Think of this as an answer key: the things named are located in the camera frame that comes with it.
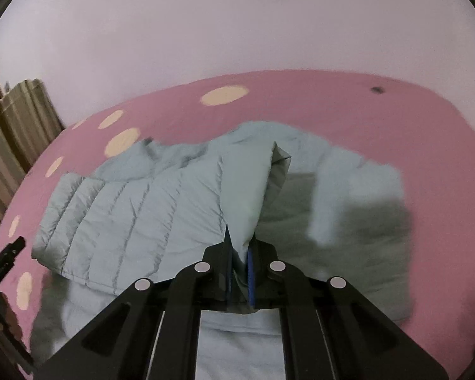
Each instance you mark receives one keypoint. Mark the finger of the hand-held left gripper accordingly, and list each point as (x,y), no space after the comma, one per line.
(12,332)
(8,251)

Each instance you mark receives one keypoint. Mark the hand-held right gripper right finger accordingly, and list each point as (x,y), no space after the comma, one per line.
(251,273)

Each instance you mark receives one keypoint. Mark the pink dotted bed sheet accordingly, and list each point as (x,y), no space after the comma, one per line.
(340,103)

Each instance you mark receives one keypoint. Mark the light blue puffer jacket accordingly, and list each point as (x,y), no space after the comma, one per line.
(142,213)

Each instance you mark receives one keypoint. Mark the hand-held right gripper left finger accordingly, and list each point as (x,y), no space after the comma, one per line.
(228,273)

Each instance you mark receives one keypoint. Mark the striped curtain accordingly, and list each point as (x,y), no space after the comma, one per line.
(19,126)

